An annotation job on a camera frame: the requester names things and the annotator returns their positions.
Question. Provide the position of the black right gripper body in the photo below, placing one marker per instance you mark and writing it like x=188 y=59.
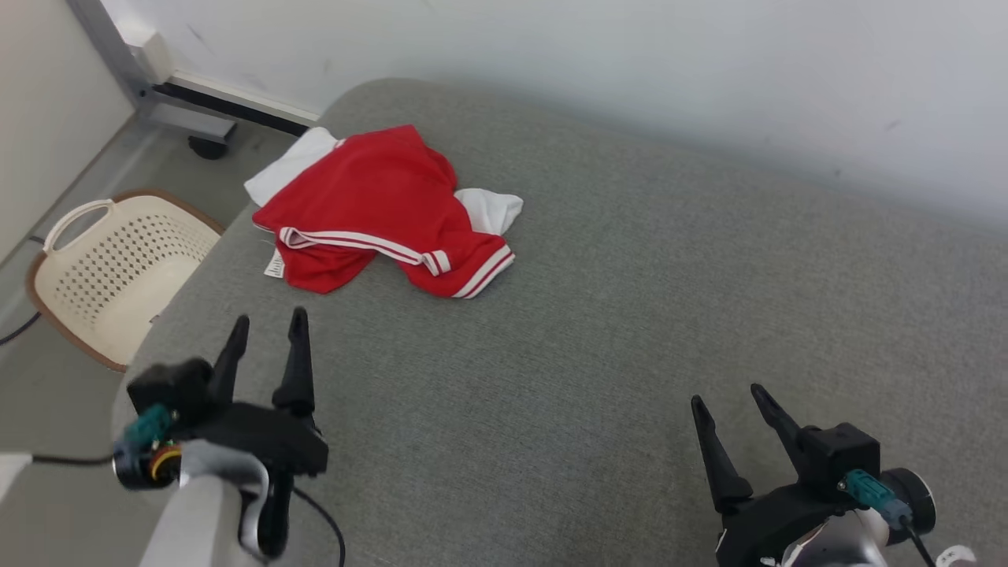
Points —
x=756 y=535

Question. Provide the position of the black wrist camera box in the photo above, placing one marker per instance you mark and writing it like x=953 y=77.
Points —
x=839 y=453
x=169 y=390

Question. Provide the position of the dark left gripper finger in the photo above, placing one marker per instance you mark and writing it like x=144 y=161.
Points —
x=228 y=370
x=297 y=378

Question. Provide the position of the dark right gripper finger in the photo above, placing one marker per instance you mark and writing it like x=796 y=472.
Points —
x=783 y=433
x=720 y=480

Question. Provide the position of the white black wall baseboard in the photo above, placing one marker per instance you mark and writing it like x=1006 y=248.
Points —
x=244 y=98

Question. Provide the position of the cream perforated laundry basket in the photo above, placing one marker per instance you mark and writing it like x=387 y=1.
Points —
x=118 y=268

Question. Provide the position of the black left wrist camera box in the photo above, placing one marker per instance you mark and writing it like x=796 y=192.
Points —
x=169 y=390

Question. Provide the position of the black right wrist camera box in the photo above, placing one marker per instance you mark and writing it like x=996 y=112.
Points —
x=839 y=453

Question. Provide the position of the red shirt white sleeves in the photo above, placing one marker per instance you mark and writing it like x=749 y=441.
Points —
x=370 y=197

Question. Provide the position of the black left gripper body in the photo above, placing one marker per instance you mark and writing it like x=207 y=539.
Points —
x=268 y=441

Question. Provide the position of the grey metal wheeled stand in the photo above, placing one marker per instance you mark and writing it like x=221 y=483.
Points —
x=118 y=55

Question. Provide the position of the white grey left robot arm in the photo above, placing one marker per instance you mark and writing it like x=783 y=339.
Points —
x=201 y=520

